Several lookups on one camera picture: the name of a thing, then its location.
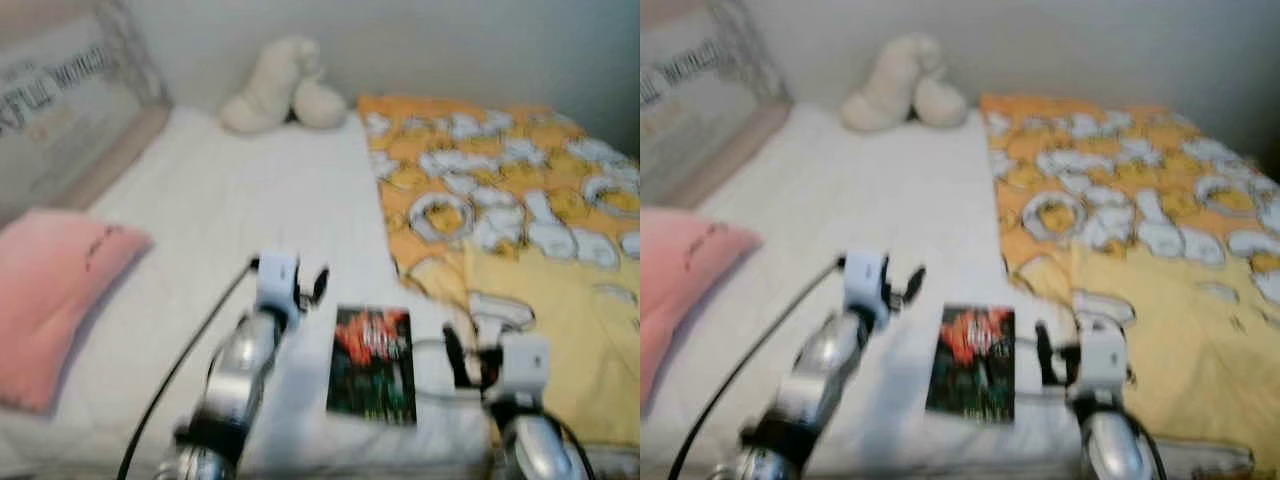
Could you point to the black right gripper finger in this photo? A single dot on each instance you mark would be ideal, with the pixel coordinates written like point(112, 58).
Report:
point(1044, 352)
point(455, 355)

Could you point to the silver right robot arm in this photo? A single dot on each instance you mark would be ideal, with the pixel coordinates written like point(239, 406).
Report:
point(1115, 445)
point(535, 445)

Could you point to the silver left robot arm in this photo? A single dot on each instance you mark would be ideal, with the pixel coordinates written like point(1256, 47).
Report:
point(815, 380)
point(235, 380)

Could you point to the dark book red cover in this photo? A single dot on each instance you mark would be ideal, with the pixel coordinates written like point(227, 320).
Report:
point(372, 370)
point(970, 368)

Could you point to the white bed sheet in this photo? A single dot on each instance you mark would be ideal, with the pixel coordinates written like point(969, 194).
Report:
point(880, 200)
point(250, 200)

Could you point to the yellow orange cartoon blanket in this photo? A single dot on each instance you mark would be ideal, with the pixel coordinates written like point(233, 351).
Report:
point(1170, 320)
point(560, 300)

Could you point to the white plush toy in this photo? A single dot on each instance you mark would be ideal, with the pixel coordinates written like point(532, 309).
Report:
point(900, 88)
point(280, 90)

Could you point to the pink pillow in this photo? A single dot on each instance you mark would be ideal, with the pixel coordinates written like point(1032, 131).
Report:
point(55, 295)
point(680, 290)

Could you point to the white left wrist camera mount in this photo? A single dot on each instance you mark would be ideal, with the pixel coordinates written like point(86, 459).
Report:
point(867, 280)
point(278, 282)

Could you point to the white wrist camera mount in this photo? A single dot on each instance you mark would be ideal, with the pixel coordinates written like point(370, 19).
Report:
point(278, 282)
point(867, 280)
point(1102, 362)
point(523, 365)

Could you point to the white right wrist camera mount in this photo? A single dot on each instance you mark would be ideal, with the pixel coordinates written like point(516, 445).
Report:
point(1102, 362)
point(523, 365)

